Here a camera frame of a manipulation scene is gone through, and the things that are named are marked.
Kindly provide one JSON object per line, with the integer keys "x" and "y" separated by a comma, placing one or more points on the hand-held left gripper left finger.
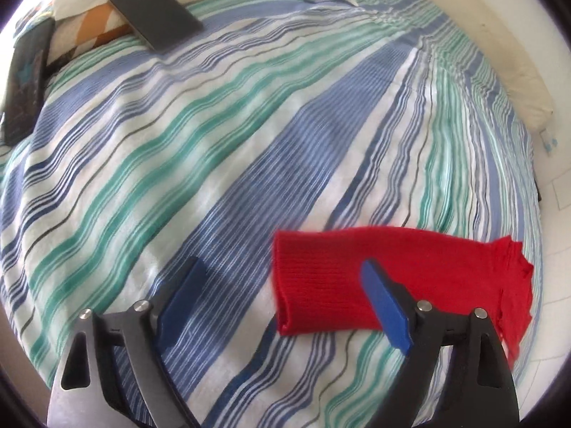
{"x": 180, "y": 305}

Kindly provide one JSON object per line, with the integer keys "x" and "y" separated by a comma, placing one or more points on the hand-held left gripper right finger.
{"x": 386, "y": 303}

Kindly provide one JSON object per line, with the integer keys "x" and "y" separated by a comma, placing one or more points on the red knit sweater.
{"x": 330, "y": 285}

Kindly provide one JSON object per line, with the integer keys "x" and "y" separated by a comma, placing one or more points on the striped bed cover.
{"x": 267, "y": 133}

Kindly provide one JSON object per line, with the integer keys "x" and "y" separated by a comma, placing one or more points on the dark patterned cushion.
{"x": 26, "y": 80}

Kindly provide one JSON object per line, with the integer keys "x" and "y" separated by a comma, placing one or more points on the patterned pillow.
{"x": 84, "y": 31}

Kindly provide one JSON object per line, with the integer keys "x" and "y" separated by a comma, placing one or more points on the black notebook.
{"x": 154, "y": 13}

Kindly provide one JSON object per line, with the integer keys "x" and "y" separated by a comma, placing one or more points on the blue wall sticker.
{"x": 549, "y": 142}

